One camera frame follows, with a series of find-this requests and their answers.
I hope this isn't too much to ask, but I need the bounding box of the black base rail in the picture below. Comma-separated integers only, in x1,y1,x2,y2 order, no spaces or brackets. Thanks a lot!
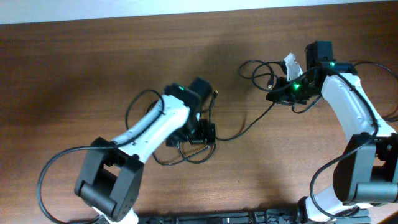
139,204,371,224

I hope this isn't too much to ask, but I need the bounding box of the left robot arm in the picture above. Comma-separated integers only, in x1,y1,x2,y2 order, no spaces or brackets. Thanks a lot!
74,77,215,223

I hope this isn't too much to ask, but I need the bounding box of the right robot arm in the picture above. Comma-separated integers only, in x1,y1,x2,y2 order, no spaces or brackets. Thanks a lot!
266,41,397,223

